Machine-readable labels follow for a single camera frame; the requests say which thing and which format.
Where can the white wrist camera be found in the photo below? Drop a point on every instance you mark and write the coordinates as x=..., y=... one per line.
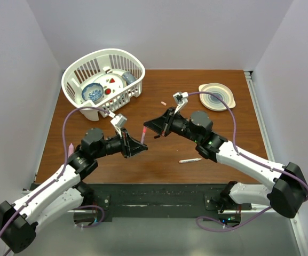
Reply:
x=118, y=122
x=181, y=99

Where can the blue patterned bowl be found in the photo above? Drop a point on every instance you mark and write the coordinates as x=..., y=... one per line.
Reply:
x=93, y=92

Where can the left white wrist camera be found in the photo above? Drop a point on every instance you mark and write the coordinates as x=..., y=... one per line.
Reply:
x=118, y=122

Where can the beige plate blue rings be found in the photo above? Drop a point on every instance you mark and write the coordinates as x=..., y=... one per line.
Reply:
x=217, y=96

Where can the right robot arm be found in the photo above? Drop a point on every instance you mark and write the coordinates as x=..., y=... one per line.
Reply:
x=281, y=187

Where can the pink highlighter pen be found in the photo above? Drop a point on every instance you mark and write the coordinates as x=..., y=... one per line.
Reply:
x=143, y=138

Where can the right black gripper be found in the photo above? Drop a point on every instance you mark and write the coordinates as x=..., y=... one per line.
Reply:
x=163, y=124

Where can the white strawberry plate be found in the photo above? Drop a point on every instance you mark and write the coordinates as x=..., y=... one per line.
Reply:
x=112, y=84

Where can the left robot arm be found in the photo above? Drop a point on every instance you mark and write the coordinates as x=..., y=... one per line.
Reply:
x=22, y=220

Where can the grey blue cup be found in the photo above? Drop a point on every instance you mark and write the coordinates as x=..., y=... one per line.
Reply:
x=128, y=77

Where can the purple pen cap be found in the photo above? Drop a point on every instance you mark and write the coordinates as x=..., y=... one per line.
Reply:
x=70, y=149

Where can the aluminium frame rail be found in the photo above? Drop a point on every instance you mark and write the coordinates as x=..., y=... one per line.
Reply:
x=295, y=222

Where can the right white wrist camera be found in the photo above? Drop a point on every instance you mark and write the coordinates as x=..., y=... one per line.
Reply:
x=181, y=99

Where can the white plastic dish basket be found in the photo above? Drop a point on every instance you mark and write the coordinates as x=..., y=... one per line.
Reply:
x=87, y=68

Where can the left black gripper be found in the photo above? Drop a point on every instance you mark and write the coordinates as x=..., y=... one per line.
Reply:
x=129, y=146

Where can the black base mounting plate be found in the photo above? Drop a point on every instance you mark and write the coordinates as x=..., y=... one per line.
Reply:
x=158, y=200

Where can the white pink-end marker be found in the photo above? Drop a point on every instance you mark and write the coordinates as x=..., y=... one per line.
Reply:
x=183, y=161

